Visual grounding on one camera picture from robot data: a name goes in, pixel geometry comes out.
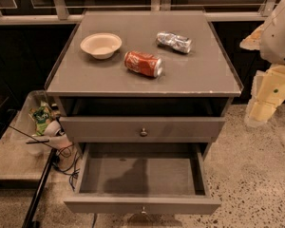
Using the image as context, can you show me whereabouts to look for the black metal frame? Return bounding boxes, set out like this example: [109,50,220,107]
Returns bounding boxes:
[22,149,56,228]

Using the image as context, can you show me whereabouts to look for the crushed silver can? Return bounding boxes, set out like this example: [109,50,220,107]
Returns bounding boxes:
[156,31,192,54]

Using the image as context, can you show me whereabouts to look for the red soda can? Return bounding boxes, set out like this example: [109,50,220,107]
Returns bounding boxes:
[124,51,162,78]

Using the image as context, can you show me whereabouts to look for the blue black floor cables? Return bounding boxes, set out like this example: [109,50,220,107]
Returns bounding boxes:
[51,142,82,192]

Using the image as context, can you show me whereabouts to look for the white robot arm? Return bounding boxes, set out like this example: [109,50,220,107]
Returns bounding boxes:
[239,0,285,127]

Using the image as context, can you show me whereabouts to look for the white window railing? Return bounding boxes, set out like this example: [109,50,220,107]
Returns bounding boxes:
[0,0,285,27]

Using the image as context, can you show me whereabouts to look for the grey drawer cabinet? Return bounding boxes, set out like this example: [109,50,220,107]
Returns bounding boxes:
[43,9,244,163]

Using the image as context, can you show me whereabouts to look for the white crumpled cup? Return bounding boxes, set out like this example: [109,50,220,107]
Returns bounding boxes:
[44,121,61,137]

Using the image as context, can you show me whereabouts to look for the green snack bag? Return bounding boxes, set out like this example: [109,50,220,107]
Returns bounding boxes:
[29,101,53,136]

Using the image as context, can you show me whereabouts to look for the grey drawer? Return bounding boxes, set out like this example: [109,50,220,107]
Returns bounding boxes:
[60,117,225,143]
[65,143,220,215]

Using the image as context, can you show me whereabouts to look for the white paper bowl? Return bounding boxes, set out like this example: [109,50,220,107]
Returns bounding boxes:
[80,33,122,60]

